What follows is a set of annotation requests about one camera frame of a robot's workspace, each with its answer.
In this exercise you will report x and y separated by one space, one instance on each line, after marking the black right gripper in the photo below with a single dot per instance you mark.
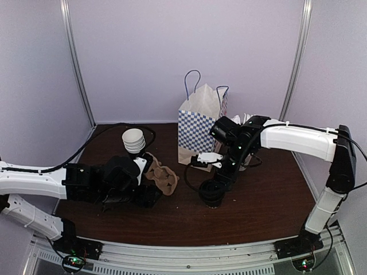
219 173

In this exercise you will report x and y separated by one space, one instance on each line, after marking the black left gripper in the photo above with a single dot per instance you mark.
146 198

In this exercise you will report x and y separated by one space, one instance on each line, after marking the brown cardboard cup carrier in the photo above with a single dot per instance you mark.
164 177

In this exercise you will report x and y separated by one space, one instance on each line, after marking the stack of paper cups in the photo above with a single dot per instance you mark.
134 141

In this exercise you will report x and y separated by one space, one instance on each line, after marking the blue checkered paper bag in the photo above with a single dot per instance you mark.
196 116

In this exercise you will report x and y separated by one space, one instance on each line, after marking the black and white paper cup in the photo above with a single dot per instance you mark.
213 204

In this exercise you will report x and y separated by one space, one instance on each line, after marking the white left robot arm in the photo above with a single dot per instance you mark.
118 181

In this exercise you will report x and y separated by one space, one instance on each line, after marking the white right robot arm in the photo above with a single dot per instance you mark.
331 145

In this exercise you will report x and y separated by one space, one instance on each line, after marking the white cup holding straws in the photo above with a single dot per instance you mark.
245 163

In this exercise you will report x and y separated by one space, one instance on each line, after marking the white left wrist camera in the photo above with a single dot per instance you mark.
144 165

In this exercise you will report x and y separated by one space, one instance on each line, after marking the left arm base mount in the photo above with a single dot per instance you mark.
70 243

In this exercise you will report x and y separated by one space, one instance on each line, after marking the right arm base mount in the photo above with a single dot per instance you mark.
305 242

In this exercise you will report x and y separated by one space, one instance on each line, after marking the aluminium front rail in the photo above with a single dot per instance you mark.
248 258

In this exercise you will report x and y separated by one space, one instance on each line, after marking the left aluminium corner post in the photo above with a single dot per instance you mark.
65 13

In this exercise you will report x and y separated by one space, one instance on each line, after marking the aluminium corner post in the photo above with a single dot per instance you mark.
65 13
299 53

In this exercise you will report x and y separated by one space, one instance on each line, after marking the right aluminium corner post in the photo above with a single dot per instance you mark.
299 53

